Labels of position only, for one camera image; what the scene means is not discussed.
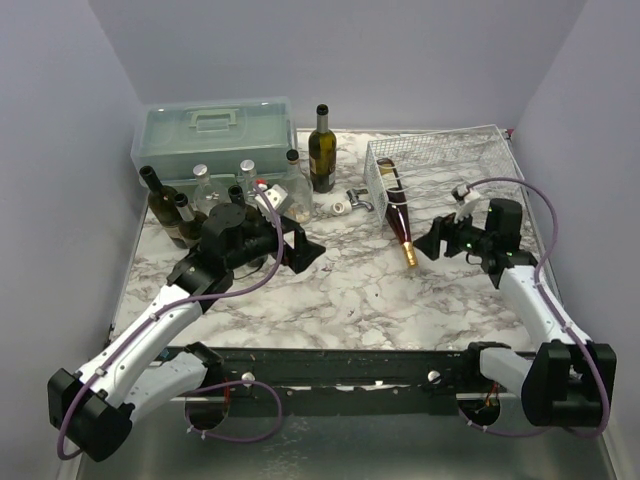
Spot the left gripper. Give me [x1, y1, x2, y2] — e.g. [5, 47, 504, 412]
[227, 212, 326, 272]

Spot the clear glass wine bottle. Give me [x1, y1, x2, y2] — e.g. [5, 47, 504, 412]
[280, 149, 314, 224]

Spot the green bottle black cap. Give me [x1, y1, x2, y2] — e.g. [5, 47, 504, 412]
[228, 184, 262, 234]

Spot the clear bottle dark label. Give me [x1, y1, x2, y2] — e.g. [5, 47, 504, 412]
[240, 159, 257, 193]

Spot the dark green brown-label wine bottle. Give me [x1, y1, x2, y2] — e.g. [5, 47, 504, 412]
[308, 104, 337, 193]

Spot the clear bottle red cap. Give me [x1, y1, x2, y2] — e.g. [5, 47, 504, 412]
[193, 164, 231, 216]

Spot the olive bottle silver cap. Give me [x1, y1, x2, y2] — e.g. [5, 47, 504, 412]
[174, 193, 207, 248]

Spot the dark green bottle black neck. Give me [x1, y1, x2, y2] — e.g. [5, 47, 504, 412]
[139, 165, 187, 249]

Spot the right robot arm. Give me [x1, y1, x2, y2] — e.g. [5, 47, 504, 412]
[414, 198, 617, 429]

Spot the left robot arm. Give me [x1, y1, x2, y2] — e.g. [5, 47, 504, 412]
[47, 203, 326, 462]

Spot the red bottle gold foil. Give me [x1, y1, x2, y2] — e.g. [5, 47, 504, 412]
[377, 158, 418, 268]

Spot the white plastic pipe fitting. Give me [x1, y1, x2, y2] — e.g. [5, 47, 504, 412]
[324, 201, 352, 216]

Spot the green plastic toolbox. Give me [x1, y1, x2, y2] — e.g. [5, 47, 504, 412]
[131, 97, 298, 187]

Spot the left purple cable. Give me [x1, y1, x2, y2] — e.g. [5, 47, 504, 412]
[57, 184, 286, 460]

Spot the purple cable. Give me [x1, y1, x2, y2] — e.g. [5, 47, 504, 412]
[57, 184, 286, 460]
[457, 177, 614, 439]

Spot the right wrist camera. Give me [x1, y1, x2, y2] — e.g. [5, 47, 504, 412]
[451, 184, 481, 223]

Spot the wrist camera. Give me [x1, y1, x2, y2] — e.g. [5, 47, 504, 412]
[252, 179, 293, 224]
[451, 184, 481, 223]

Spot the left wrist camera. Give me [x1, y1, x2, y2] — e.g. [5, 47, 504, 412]
[252, 179, 293, 224]

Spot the white wire wine rack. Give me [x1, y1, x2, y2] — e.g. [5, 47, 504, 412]
[364, 125, 523, 225]

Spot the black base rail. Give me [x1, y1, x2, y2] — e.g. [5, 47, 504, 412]
[159, 344, 561, 416]

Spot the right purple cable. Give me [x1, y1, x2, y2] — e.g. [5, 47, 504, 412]
[457, 177, 614, 439]

